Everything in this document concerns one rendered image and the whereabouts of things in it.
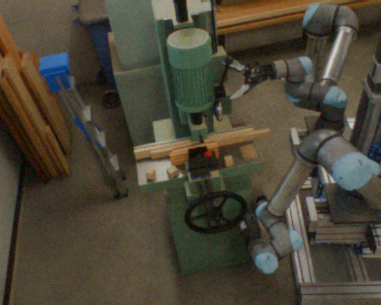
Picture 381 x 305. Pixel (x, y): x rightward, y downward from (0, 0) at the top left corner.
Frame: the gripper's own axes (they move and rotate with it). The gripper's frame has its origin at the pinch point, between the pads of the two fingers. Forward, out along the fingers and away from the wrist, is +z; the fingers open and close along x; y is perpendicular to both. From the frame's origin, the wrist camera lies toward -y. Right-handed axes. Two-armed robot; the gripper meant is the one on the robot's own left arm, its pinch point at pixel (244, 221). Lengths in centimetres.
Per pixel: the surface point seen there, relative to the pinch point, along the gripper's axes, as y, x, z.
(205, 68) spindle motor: -69, -7, -1
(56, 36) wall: -118, -115, 244
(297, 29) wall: -84, 141, 280
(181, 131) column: -37, -18, 46
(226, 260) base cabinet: 50, -5, 57
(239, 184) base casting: -9.4, 4.1, 22.0
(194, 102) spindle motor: -56, -13, 5
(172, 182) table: -19.3, -28.2, 16.2
